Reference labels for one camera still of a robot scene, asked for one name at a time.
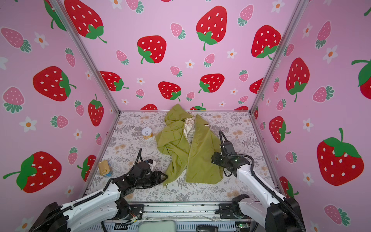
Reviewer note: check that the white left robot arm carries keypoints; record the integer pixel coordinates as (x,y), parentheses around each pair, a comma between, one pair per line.
(107,203)

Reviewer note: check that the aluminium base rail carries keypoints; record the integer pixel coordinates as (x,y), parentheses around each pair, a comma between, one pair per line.
(182,211)

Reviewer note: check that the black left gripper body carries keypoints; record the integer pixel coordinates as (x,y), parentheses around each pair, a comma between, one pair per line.
(150,180)

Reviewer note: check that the white device on rail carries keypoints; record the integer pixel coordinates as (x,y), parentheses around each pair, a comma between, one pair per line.
(158,226)

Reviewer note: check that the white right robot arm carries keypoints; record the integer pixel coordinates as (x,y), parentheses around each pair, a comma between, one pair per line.
(272,210)

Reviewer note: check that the green zip jacket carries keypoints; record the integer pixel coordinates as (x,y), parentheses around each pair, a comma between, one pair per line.
(191,144)

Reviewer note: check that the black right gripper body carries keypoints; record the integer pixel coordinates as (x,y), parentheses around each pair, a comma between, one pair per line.
(218,158)

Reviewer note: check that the small white-lidded can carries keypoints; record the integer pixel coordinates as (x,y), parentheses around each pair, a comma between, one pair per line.
(147,133)

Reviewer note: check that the black device on rail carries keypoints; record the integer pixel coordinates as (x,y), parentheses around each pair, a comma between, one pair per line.
(206,228)

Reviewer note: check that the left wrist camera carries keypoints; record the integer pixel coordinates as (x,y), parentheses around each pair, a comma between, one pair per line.
(151,163)

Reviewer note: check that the tan cardboard box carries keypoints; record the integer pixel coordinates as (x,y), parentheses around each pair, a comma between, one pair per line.
(105,169)

